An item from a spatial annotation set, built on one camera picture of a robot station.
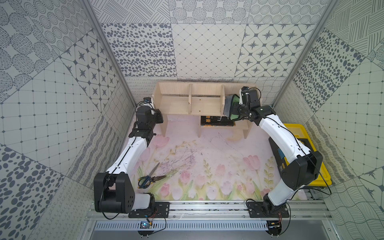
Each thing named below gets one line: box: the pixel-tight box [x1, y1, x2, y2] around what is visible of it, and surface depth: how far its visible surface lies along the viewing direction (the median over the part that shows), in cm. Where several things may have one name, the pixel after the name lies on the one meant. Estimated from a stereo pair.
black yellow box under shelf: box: [200, 115, 236, 127], surface depth 95 cm
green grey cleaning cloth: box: [223, 94, 243, 121], surface depth 80 cm
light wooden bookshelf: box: [152, 81, 254, 139], surface depth 87 cm
